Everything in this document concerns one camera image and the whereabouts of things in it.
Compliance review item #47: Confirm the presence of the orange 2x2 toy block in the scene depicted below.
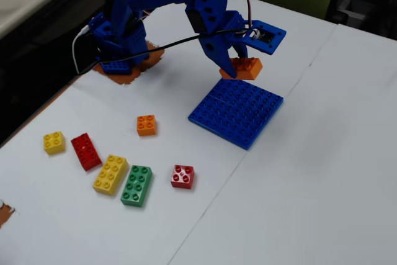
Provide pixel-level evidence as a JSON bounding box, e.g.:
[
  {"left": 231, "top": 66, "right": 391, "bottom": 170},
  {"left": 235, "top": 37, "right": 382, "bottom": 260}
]
[{"left": 136, "top": 114, "right": 158, "bottom": 137}]

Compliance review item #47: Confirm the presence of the red 2x4 toy block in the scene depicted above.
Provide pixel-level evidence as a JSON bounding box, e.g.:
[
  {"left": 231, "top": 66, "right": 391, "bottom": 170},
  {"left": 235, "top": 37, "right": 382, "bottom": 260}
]
[{"left": 70, "top": 132, "right": 103, "bottom": 172}]

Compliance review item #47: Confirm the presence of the blue 8x8 studded baseplate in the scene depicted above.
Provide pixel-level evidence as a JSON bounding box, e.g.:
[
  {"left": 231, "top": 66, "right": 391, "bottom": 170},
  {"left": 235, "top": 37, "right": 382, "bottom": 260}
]
[{"left": 187, "top": 78, "right": 285, "bottom": 151}]

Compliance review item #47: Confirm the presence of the red 2x2 toy block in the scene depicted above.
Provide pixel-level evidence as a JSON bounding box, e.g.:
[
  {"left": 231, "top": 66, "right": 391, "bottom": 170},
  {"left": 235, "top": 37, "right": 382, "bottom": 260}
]
[{"left": 170, "top": 164, "right": 195, "bottom": 190}]

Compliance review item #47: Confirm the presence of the white paper sheet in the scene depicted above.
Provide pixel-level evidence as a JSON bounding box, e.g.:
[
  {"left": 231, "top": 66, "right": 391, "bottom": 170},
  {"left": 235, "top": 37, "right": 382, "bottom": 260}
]
[{"left": 0, "top": 0, "right": 338, "bottom": 265}]

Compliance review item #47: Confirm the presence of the orange 2x4 toy block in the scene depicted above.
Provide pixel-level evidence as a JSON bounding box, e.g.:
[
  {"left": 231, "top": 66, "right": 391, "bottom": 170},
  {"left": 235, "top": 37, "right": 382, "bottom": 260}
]
[{"left": 218, "top": 56, "right": 264, "bottom": 81}]

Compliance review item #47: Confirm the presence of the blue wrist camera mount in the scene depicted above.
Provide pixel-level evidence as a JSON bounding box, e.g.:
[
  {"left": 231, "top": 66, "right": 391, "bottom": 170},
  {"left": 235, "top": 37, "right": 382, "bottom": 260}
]
[{"left": 240, "top": 20, "right": 287, "bottom": 56}]

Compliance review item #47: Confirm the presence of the white cable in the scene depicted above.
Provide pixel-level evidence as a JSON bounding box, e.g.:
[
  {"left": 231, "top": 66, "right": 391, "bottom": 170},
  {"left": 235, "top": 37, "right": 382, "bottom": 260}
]
[{"left": 71, "top": 25, "right": 92, "bottom": 74}]

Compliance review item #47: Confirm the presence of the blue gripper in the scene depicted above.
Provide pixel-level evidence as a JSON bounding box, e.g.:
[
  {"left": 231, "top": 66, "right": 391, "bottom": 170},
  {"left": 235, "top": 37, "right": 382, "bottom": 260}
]
[{"left": 197, "top": 11, "right": 251, "bottom": 79}]

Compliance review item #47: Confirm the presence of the black cable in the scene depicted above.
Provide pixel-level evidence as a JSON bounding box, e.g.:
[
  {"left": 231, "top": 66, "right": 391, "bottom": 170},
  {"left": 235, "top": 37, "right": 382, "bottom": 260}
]
[{"left": 76, "top": 28, "right": 249, "bottom": 76}]

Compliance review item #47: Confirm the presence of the green 2x4 toy block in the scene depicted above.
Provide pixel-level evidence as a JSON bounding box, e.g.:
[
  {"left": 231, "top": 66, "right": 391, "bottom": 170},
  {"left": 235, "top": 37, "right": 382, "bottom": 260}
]
[{"left": 120, "top": 164, "right": 153, "bottom": 208}]

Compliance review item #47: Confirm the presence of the blue studded base plate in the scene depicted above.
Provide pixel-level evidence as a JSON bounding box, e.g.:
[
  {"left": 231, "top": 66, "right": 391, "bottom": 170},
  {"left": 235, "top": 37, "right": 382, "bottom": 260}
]
[{"left": 99, "top": 59, "right": 132, "bottom": 75}]

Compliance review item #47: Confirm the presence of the yellow 2x2 toy block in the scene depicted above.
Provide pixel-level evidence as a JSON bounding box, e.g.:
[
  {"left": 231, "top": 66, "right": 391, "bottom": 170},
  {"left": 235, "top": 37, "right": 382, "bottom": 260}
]
[{"left": 43, "top": 130, "right": 66, "bottom": 155}]

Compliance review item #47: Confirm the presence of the yellow 2x4 toy block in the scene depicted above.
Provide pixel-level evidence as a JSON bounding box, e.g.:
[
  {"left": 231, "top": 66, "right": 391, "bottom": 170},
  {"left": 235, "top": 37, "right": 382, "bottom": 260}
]
[{"left": 92, "top": 154, "right": 129, "bottom": 197}]

